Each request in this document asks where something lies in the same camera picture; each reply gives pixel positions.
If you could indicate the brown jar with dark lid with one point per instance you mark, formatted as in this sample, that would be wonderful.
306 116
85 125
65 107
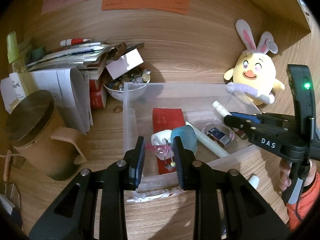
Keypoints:
37 132

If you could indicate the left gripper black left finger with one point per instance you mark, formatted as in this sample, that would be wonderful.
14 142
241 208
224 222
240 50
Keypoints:
72 214

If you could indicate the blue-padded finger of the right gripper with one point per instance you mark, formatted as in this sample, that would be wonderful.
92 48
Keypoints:
252 117

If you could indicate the person's right hand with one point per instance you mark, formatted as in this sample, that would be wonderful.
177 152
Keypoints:
285 169

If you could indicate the white pen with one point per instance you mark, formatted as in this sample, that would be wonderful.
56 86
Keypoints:
149 196

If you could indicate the small white cap bottle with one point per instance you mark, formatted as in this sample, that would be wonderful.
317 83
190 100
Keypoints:
254 181

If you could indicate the red and white marker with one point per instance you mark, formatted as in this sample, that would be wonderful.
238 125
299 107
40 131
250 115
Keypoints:
73 41

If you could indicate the pink bead charm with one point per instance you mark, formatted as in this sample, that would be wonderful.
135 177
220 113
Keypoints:
164 154

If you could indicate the white bowl of trinkets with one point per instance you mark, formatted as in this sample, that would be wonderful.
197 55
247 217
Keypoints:
133 83

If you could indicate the yellow chick bunny plush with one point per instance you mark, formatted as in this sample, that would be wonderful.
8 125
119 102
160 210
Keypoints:
254 73

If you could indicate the yellow-green spray bottle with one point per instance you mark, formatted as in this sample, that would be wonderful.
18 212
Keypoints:
16 66

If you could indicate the orange sleeve forearm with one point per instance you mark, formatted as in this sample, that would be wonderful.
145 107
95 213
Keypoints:
306 202

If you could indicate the small white cardboard box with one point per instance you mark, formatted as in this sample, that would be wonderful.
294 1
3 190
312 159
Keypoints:
124 64

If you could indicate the pink-capped white tube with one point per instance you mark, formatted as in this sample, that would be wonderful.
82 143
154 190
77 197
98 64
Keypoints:
220 109

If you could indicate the clear plastic storage bin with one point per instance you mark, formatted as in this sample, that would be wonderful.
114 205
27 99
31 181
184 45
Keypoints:
149 108

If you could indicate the red paper packet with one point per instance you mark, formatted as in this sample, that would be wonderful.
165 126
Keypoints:
167 118

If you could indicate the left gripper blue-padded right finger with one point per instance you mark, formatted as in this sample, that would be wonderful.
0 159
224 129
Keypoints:
225 199

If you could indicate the pale green cosmetic tube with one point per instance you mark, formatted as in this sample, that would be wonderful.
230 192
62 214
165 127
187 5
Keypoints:
208 143

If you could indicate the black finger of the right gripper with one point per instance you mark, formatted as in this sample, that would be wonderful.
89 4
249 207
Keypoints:
240 124

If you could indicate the stack of papers and books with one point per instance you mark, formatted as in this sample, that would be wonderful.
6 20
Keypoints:
65 75

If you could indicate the blue Max staples box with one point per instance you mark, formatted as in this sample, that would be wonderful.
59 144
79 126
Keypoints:
221 138

